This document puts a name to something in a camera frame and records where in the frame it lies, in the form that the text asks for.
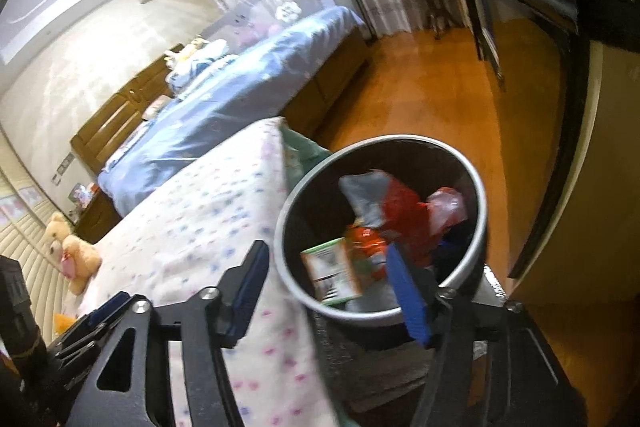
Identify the blue foil wrapper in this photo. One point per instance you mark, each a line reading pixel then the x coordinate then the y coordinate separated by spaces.
pixel 457 252

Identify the folded blue white quilt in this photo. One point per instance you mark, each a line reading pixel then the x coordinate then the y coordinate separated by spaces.
pixel 200 74

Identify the wooden nightstand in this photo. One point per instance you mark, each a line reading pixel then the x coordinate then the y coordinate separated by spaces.
pixel 97 219

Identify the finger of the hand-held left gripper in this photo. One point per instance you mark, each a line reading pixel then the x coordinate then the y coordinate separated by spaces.
pixel 77 357
pixel 102 309

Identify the red plastic wrapper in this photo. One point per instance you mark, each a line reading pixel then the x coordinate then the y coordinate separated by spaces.
pixel 407 217

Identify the orange snack wrapper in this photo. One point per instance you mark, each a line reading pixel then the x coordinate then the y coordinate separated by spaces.
pixel 370 252

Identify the wall switch panel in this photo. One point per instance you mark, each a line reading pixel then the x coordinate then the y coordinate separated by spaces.
pixel 62 169

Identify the green carton box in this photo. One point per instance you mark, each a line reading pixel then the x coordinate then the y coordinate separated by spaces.
pixel 330 269

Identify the orange clear plastic wrapper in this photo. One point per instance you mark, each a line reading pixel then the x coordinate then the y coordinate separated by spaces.
pixel 447 204

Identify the dark cabinet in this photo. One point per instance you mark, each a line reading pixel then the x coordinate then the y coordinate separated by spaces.
pixel 550 7

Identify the teal cloth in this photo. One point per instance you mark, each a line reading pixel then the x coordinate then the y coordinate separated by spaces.
pixel 302 152

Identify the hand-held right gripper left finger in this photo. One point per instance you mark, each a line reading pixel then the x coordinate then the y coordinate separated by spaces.
pixel 247 292

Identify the yellow foam fruit net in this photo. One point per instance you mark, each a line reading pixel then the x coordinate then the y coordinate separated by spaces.
pixel 64 324

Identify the small pale pillow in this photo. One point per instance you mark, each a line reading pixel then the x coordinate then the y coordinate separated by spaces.
pixel 155 107

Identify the cream louvred wardrobe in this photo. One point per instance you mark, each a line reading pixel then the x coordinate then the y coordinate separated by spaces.
pixel 25 227

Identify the grey bed guard rail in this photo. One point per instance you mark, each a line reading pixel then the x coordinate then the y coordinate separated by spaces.
pixel 270 2

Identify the round trash bin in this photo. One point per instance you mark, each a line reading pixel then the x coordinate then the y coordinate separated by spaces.
pixel 310 212

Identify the wooden headboard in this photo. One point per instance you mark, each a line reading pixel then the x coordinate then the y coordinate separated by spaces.
pixel 115 117

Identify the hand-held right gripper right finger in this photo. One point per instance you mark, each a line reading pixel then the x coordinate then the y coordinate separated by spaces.
pixel 407 297

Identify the yellow white plush toy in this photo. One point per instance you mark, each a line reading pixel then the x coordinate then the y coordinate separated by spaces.
pixel 187 52

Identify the framed picture on stand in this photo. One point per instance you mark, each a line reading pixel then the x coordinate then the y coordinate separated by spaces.
pixel 80 194

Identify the bed with blue sheet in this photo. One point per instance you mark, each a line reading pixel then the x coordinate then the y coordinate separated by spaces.
pixel 225 102

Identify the yellow teddy bear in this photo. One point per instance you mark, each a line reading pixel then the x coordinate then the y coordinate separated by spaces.
pixel 75 254

